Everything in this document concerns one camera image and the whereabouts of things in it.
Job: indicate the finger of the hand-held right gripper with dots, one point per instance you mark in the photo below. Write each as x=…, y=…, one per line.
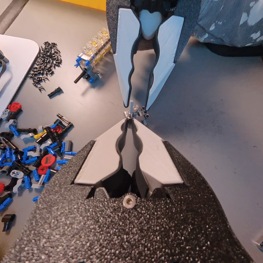
x=166, y=51
x=123, y=51

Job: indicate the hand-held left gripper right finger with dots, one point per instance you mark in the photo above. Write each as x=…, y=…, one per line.
x=158, y=162

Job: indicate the small black connector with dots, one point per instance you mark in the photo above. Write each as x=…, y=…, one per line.
x=8, y=218

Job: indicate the chrome thin liftarm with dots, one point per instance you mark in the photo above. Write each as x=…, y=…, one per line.
x=144, y=116

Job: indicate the white lamp base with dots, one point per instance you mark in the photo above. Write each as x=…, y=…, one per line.
x=18, y=61

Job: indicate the pile of black pins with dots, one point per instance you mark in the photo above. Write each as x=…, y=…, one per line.
x=45, y=61

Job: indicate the clear engine block model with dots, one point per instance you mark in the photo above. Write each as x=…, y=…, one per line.
x=94, y=51

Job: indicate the yellow storage bin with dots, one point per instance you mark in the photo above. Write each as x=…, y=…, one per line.
x=86, y=4

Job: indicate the chrome two-hole beam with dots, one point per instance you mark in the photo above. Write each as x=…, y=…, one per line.
x=126, y=114

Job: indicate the grey axle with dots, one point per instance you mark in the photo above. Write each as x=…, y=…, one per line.
x=130, y=105

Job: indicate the pile of mixed small connectors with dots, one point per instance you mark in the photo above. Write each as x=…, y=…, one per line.
x=47, y=148

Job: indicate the grey motor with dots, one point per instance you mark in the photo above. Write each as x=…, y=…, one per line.
x=3, y=58

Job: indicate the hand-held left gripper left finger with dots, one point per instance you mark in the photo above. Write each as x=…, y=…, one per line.
x=100, y=162

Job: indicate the long black pin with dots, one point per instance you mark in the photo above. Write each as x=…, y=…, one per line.
x=54, y=91

